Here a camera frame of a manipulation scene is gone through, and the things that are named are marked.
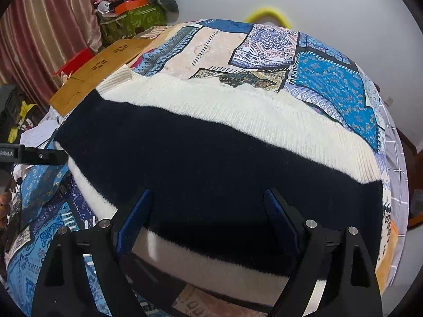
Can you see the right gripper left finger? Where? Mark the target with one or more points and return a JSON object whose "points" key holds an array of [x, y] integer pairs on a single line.
{"points": [[128, 221]]}

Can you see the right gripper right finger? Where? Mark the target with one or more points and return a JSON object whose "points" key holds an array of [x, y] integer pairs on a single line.
{"points": [[285, 218]]}

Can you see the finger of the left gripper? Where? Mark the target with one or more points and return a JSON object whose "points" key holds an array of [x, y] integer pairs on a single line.
{"points": [[20, 154]]}

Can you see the black and white knit sweater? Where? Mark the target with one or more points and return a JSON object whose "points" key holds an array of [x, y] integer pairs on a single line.
{"points": [[208, 152]]}

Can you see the red box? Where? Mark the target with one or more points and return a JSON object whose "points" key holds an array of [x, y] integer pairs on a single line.
{"points": [[76, 62]]}

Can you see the orange plush blanket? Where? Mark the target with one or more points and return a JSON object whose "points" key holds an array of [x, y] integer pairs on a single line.
{"points": [[386, 255]]}

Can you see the grey striped bed sheet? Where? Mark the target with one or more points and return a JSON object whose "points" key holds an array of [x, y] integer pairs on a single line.
{"points": [[397, 170]]}

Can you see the striped red curtain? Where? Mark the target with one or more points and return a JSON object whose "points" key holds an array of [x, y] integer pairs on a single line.
{"points": [[38, 37]]}

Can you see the blue patchwork bed sheet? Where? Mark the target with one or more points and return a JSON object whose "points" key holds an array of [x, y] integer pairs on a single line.
{"points": [[59, 255]]}

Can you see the green patterned storage bag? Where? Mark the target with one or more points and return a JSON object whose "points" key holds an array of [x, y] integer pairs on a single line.
{"points": [[130, 23]]}

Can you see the orange box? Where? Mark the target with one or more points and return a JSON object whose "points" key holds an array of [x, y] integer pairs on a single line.
{"points": [[130, 5]]}

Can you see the yellow curved tube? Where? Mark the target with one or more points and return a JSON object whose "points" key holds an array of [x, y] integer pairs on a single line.
{"points": [[269, 12]]}

